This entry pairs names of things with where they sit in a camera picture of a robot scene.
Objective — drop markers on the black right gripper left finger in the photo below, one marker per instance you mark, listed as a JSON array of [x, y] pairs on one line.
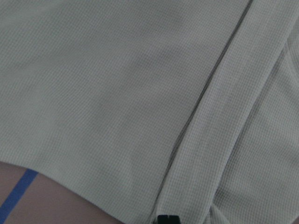
[[162, 219]]

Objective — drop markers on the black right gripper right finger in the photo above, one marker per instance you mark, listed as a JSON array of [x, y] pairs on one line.
[[174, 219]]

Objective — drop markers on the olive green long-sleeve shirt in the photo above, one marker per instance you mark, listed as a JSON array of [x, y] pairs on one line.
[[157, 107]]

